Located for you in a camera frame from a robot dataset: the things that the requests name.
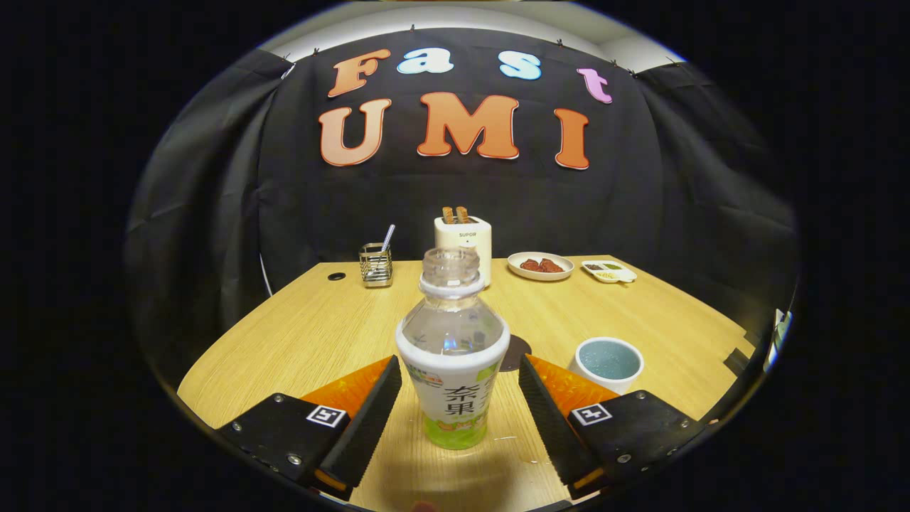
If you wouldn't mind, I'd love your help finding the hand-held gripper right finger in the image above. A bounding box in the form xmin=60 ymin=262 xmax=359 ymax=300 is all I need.
xmin=518 ymin=353 xmax=707 ymax=501

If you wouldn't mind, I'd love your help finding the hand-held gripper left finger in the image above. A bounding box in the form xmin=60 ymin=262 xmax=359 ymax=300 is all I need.
xmin=216 ymin=355 xmax=404 ymax=501

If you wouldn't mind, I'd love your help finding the dark brown round coaster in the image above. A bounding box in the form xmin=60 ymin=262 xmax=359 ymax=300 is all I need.
xmin=498 ymin=334 xmax=533 ymax=373

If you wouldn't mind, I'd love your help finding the white cup blue inside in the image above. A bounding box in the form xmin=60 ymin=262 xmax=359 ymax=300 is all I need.
xmin=568 ymin=336 xmax=646 ymax=396

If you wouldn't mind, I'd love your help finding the clear juice bottle green label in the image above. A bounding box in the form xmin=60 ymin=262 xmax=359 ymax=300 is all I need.
xmin=395 ymin=247 xmax=511 ymax=451

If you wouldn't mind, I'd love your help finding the wooden table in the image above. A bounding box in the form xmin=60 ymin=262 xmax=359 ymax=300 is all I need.
xmin=176 ymin=254 xmax=756 ymax=512

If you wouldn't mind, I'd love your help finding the white round plate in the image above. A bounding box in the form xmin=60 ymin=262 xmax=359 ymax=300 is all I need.
xmin=507 ymin=252 xmax=575 ymax=282

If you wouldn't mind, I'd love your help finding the white divided dish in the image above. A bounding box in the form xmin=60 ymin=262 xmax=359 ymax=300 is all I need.
xmin=582 ymin=260 xmax=638 ymax=285

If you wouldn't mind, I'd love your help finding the black table clamp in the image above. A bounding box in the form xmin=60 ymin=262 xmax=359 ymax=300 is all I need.
xmin=724 ymin=346 xmax=755 ymax=377

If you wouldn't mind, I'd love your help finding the cream toaster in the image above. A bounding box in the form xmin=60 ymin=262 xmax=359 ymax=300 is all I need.
xmin=434 ymin=215 xmax=493 ymax=289

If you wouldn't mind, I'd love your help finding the black backdrop cloth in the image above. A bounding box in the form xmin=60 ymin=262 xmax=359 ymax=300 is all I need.
xmin=124 ymin=27 xmax=797 ymax=388

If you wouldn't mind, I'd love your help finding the metal wire utensil holder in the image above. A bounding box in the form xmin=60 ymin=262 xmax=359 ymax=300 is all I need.
xmin=358 ymin=242 xmax=394 ymax=288

